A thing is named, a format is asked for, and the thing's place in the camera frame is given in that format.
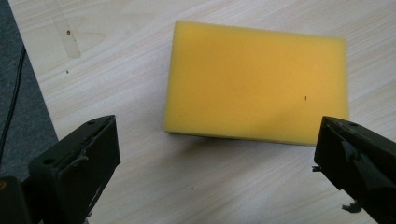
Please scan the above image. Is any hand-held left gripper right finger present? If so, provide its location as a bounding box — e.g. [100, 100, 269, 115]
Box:
[312, 116, 396, 224]

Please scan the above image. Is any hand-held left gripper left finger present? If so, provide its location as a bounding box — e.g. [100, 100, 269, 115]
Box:
[28, 114, 121, 224]

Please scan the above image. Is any yellow sponge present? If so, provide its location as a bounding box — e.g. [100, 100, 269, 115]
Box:
[163, 20, 349, 147]

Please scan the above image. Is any clear tape strip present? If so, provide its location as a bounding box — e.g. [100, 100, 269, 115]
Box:
[52, 19, 82, 60]

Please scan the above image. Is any black cable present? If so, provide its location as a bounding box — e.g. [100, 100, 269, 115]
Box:
[0, 45, 27, 162]

